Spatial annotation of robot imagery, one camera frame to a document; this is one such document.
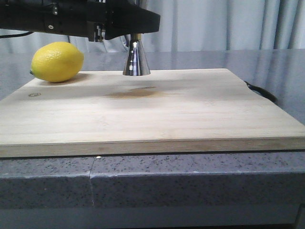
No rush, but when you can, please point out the grey curtain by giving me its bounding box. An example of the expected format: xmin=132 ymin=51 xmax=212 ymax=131
xmin=0 ymin=0 xmax=305 ymax=54

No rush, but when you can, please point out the yellow lemon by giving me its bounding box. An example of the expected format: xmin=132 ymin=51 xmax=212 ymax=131
xmin=30 ymin=42 xmax=84 ymax=83

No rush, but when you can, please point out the steel double jigger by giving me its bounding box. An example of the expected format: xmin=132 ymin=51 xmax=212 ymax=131
xmin=123 ymin=33 xmax=151 ymax=76

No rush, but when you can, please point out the black strap loop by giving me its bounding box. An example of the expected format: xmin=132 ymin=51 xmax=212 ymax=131
xmin=243 ymin=80 xmax=278 ymax=104

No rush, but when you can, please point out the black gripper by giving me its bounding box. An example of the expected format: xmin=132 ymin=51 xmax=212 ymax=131
xmin=0 ymin=0 xmax=105 ymax=42

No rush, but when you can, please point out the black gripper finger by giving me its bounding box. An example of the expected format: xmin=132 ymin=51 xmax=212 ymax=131
xmin=104 ymin=0 xmax=161 ymax=40

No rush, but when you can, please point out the wooden cutting board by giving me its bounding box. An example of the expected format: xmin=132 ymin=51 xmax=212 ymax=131
xmin=0 ymin=69 xmax=305 ymax=157

